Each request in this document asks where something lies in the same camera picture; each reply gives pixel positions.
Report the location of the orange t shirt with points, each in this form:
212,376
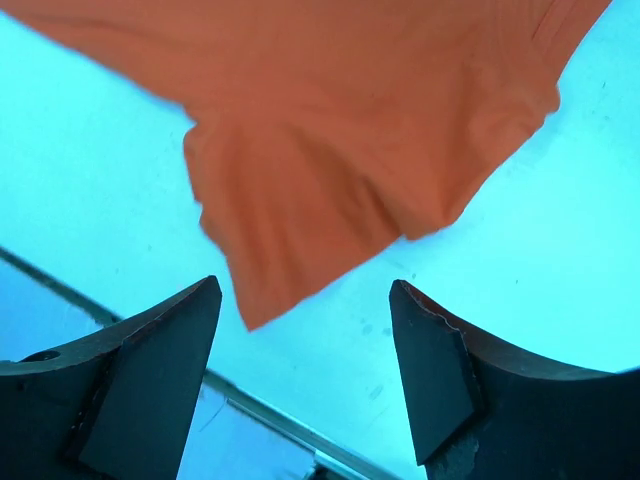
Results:
326,130

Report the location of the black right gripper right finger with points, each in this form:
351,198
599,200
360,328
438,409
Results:
480,407

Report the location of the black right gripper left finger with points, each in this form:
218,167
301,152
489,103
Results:
115,404

